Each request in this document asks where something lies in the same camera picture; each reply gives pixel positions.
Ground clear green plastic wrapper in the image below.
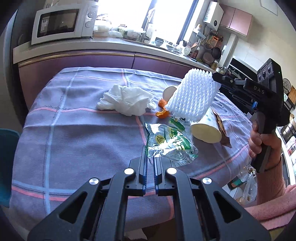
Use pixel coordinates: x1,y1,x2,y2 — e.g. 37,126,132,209
144,118,198,168

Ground white foam net sleeve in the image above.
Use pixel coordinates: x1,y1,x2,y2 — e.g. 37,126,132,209
165,69,221,122

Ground pink sleeve forearm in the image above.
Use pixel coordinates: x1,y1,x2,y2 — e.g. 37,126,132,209
246,162,296,230

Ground teal plastic trash bin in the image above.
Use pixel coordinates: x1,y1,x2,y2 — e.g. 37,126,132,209
0,128,20,208

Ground purple kitchen cabinet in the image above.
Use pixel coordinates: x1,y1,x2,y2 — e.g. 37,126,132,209
12,37,216,110

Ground person's right hand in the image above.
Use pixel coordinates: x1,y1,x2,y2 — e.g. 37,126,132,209
247,120,283,171

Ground brown wrapper strip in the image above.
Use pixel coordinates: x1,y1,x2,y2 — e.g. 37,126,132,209
213,110,232,148

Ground patterned paper cup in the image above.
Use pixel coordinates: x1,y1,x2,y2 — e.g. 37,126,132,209
190,106,223,144
163,85,178,102

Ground small orange peel piece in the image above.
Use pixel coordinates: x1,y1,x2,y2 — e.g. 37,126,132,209
158,98,168,109

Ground crumpled white tissue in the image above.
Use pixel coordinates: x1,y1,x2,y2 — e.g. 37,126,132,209
96,84,157,116

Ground purple checked tablecloth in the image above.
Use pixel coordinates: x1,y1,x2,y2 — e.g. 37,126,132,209
7,67,251,230

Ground white water heater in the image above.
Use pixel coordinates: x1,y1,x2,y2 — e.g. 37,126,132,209
203,1,224,31

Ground white microwave oven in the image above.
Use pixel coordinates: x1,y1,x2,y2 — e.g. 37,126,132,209
31,1,98,45

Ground grey refrigerator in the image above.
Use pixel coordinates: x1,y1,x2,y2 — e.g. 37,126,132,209
3,11,28,127

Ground pink wall cabinet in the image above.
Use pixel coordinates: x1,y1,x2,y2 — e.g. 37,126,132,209
219,4,253,38

